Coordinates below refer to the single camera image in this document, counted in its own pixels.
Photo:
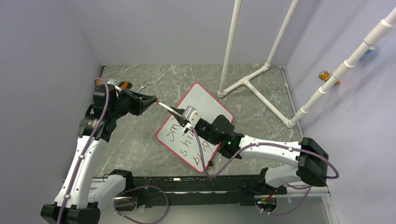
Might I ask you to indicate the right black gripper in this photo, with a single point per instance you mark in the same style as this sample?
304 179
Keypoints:
180 119

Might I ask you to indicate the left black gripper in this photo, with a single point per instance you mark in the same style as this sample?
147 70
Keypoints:
140 101

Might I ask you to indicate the red framed whiteboard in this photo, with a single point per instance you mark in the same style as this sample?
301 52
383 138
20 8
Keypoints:
200 104

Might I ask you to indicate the white marker pen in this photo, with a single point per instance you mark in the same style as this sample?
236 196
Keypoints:
165 106

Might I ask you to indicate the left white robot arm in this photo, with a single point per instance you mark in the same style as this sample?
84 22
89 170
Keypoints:
76 203

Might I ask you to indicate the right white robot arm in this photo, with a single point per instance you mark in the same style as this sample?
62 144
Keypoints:
304 161

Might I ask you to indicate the black orange brush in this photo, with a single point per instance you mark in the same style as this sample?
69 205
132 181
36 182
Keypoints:
125 85

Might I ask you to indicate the silver wrench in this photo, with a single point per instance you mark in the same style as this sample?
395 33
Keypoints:
142 85

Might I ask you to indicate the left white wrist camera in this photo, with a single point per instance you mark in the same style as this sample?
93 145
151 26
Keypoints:
114 84

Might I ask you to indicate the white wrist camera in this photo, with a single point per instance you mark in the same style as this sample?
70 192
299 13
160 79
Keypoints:
191 117
114 84

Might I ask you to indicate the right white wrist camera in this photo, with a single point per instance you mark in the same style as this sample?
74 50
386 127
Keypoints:
191 117

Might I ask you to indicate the white pvc pipe frame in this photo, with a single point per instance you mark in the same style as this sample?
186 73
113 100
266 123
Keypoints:
246 80

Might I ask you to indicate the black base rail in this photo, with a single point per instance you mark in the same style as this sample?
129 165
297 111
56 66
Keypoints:
243 190

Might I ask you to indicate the aluminium frame rail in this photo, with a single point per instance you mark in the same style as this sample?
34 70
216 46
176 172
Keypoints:
280 205

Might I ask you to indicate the orange yellow wall fitting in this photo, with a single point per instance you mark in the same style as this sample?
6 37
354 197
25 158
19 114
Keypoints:
324 75

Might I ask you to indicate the blue wall fitting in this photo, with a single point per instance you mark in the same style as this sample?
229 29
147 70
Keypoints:
372 48

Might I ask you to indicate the white pipe on wall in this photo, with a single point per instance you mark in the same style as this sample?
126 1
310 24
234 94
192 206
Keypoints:
372 38

